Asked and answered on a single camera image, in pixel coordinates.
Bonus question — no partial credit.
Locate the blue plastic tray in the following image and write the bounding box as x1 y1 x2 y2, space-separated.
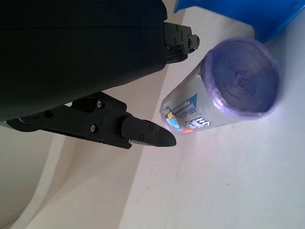
173 0 305 44

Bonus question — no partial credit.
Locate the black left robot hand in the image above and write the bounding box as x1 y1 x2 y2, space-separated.
0 0 201 151

